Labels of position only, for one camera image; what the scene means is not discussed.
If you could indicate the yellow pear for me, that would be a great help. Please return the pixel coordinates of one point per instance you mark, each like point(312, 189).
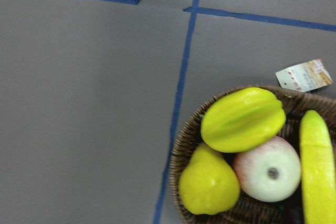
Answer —
point(208, 185)

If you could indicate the yellow starfruit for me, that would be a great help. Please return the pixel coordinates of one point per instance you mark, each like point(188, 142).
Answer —
point(242, 120)

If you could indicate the small paper tag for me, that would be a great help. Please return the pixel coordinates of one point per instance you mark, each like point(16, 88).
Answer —
point(305, 77)

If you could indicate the pink white apple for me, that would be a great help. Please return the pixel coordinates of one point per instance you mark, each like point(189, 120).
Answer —
point(270, 172)

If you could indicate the woven brown basket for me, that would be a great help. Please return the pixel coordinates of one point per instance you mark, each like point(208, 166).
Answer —
point(248, 209)

